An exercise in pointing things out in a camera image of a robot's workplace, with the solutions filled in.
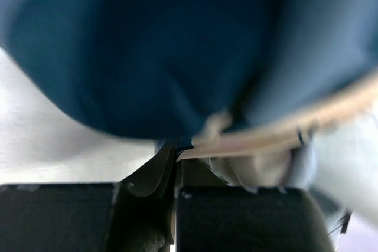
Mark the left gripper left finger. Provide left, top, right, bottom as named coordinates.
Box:
left=1, top=141, right=177, bottom=251

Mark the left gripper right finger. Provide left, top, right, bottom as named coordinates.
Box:
left=175, top=160, right=334, bottom=252

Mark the blue patterned pillowcase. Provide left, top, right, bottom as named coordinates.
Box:
left=1, top=0, right=377, bottom=145

